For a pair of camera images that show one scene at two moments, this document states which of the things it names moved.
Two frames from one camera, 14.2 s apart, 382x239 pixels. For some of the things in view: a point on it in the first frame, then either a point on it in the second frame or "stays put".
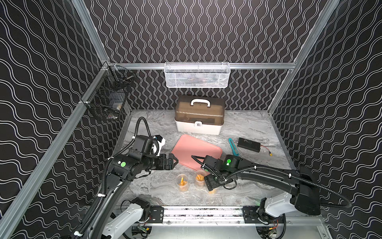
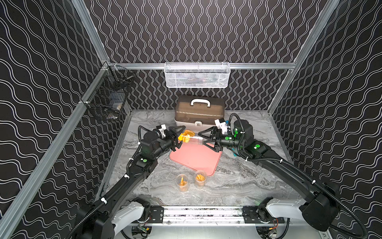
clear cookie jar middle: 199,181 stays put
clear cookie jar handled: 214,191 -> 191,137
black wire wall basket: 107,96 stays put
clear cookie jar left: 182,179 stays put
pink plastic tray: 186,146 stays put
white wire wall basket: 197,74 stays put
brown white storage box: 204,114 stays put
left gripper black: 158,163 -> 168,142
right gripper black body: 212,181 -> 228,141
